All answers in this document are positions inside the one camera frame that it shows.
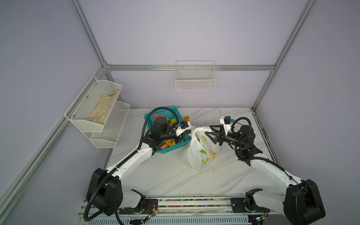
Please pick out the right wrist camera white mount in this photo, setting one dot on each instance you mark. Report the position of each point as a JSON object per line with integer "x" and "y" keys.
{"x": 226, "y": 121}

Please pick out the green fake apple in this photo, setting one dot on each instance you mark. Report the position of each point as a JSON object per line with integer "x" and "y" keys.
{"x": 173, "y": 121}

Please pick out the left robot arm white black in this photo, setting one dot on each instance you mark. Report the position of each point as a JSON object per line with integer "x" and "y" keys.
{"x": 105, "y": 193}

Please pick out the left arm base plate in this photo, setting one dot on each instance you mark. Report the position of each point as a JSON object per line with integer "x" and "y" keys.
{"x": 147, "y": 208}

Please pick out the orange fake pear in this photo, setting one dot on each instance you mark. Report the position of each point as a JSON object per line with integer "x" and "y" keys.
{"x": 186, "y": 119}

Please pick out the white plastic bag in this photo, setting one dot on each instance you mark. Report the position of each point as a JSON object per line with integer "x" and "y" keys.
{"x": 202, "y": 150}

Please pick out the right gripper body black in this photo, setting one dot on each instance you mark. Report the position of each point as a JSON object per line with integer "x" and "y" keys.
{"x": 231, "y": 139}

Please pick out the white wire wall basket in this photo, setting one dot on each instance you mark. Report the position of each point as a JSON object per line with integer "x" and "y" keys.
{"x": 195, "y": 80}

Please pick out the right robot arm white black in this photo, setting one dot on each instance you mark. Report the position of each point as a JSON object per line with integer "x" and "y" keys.
{"x": 299, "y": 200}

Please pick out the lower white mesh shelf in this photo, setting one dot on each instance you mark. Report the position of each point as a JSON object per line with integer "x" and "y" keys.
{"x": 110, "y": 135}

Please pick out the upper white mesh shelf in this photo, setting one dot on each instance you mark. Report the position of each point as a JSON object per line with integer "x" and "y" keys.
{"x": 83, "y": 106}

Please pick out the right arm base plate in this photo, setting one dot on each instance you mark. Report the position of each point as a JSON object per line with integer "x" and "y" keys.
{"x": 239, "y": 205}

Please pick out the beige cloth in shelf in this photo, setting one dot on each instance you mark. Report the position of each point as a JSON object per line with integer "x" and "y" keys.
{"x": 103, "y": 108}

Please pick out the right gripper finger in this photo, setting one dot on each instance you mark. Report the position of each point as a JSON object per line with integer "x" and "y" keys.
{"x": 216, "y": 137}
{"x": 217, "y": 129}

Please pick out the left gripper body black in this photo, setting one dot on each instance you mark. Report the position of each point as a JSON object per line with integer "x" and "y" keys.
{"x": 170, "y": 134}

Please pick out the red fake apple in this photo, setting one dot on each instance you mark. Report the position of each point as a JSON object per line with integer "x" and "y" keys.
{"x": 164, "y": 146}

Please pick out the yellow banana bunch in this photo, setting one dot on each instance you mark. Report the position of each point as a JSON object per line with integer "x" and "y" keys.
{"x": 170, "y": 143}

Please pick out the white mesh shelf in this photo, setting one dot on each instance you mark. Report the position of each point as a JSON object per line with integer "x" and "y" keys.
{"x": 110, "y": 135}
{"x": 83, "y": 106}

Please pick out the aluminium frame rail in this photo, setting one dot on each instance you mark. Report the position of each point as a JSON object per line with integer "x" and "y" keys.
{"x": 191, "y": 67}

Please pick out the teal plastic basket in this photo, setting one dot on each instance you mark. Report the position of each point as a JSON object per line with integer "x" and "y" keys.
{"x": 169, "y": 115}

